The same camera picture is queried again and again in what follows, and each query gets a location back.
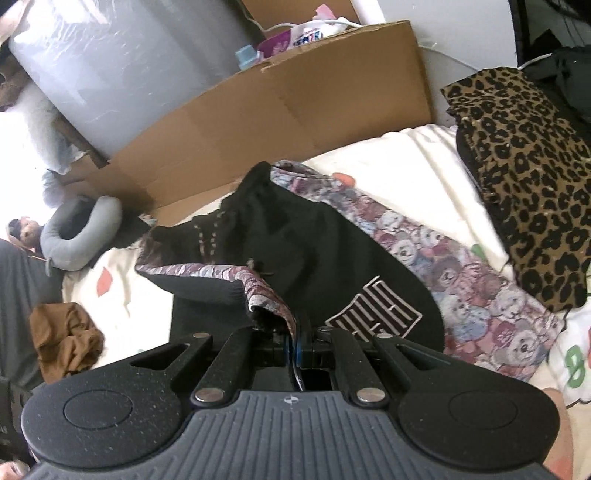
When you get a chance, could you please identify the tall cardboard panel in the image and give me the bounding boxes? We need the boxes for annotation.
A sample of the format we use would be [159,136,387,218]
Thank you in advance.
[240,0,361,26]

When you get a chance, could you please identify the bubble wrap roll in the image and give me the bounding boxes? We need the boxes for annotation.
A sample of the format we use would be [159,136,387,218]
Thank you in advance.
[9,0,273,158]

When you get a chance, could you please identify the white pillow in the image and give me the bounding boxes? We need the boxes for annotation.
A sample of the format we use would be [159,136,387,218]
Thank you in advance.
[14,83,88,174]

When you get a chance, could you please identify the leopard print garment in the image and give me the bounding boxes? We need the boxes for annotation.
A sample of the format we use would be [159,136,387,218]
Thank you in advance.
[441,67,591,315]

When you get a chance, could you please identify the purple and white refill bag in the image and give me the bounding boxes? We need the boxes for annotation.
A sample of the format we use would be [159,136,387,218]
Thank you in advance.
[256,16,354,60]

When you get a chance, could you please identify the cream bear-print blanket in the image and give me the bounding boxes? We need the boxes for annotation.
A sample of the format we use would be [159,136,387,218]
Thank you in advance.
[60,122,591,480]

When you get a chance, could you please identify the brown garment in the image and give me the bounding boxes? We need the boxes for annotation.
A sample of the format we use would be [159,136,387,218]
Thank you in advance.
[28,302,106,384]

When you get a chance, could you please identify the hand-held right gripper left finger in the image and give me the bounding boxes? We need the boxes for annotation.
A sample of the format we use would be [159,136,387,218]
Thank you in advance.
[128,323,296,408]

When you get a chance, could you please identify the grey neck pillow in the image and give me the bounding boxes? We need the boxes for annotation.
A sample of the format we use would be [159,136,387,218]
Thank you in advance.
[39,194,123,273]

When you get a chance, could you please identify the dark brown cloth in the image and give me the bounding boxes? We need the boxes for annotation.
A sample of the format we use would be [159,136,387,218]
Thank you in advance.
[0,58,33,109]

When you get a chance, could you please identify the black pants with patterned stripes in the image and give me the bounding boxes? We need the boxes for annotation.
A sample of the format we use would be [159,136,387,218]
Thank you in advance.
[134,159,566,384]

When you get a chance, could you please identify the plush doll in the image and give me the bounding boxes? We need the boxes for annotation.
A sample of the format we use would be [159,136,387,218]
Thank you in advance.
[7,218,47,259]

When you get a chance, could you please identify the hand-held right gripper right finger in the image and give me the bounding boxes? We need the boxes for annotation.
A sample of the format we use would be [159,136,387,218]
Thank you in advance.
[295,325,462,408]

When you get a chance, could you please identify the dark grey pillow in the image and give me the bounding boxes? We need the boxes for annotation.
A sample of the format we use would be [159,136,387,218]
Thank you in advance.
[0,237,68,393]

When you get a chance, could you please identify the low folded cardboard sheet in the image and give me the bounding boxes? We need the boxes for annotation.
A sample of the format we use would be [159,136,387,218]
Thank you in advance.
[60,21,435,227]

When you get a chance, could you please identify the grey bag with black handles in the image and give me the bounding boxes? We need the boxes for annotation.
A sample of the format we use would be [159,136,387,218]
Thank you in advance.
[508,0,591,65]

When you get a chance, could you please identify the black cloth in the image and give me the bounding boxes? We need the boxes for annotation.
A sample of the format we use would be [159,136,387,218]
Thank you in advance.
[90,215,155,268]

